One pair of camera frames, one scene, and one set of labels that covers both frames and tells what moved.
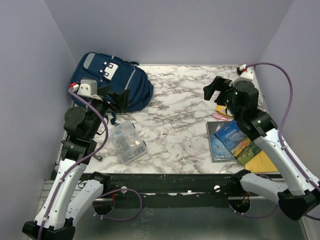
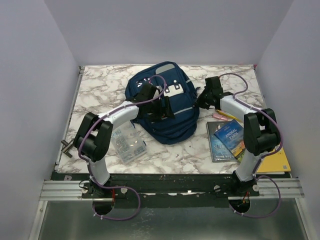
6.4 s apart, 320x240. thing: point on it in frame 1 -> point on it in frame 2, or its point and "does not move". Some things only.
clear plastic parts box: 128,142 does not move
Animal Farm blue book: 238,142 does not move
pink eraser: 217,116 does not move
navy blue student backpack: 120,75 -> 173,82
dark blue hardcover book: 219,152 does not move
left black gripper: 121,98 -> 164,112
